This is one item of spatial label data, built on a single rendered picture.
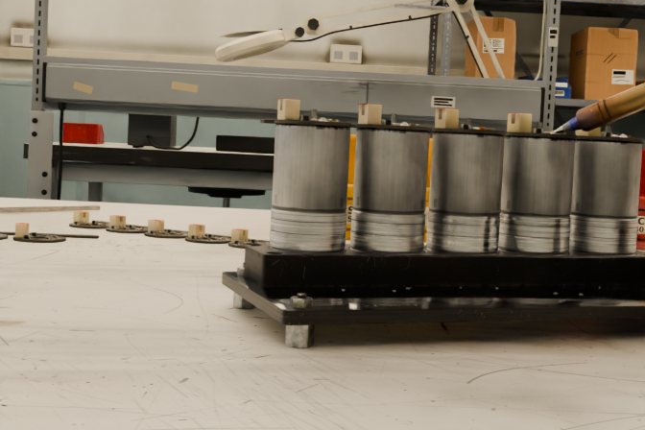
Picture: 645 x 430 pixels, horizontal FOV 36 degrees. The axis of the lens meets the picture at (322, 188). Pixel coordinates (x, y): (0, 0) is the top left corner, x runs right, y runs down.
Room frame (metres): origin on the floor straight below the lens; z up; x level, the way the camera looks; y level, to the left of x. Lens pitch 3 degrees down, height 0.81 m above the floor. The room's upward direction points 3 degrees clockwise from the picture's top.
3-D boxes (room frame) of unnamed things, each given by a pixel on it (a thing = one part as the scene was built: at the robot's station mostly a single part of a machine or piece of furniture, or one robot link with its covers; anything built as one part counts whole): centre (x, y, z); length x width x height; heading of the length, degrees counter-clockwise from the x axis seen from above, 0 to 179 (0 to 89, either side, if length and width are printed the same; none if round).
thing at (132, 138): (2.73, 0.48, 0.80); 0.15 x 0.12 x 0.10; 3
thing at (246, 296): (0.32, -0.05, 0.76); 0.16 x 0.07 x 0.01; 110
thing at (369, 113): (0.33, -0.02, 0.82); 0.01 x 0.01 x 0.01; 20
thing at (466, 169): (0.34, -0.05, 0.79); 0.02 x 0.02 x 0.05
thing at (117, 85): (2.59, 0.08, 0.90); 1.30 x 0.06 x 0.12; 92
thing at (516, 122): (0.34, -0.07, 0.82); 0.01 x 0.01 x 0.01; 20
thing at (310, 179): (0.32, 0.00, 0.79); 0.02 x 0.02 x 0.05
